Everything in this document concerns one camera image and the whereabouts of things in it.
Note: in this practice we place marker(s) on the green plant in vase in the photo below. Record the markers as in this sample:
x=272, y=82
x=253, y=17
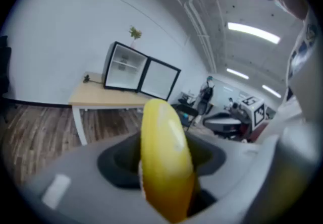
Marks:
x=135, y=33

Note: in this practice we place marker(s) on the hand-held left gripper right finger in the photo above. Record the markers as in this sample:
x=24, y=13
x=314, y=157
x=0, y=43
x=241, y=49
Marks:
x=234, y=167

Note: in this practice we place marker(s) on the yellow corn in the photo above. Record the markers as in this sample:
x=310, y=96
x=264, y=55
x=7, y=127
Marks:
x=164, y=157

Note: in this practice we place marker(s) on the black office chair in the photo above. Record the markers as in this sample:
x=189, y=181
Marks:
x=188, y=112

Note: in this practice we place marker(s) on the long ceiling light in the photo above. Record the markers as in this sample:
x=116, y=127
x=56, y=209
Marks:
x=272, y=91
x=252, y=31
x=237, y=73

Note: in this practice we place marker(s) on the black mini fridge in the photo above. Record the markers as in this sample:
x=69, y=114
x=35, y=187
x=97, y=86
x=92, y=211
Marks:
x=126, y=66

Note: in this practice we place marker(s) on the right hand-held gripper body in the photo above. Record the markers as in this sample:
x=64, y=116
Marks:
x=255, y=112

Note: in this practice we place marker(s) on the light wooden table white legs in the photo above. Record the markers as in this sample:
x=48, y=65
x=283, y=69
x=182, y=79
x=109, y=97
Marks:
x=101, y=97

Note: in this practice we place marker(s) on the white ceiling pipes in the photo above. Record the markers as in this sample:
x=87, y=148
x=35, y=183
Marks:
x=199, y=28

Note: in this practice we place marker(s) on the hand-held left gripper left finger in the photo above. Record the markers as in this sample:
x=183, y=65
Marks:
x=83, y=192

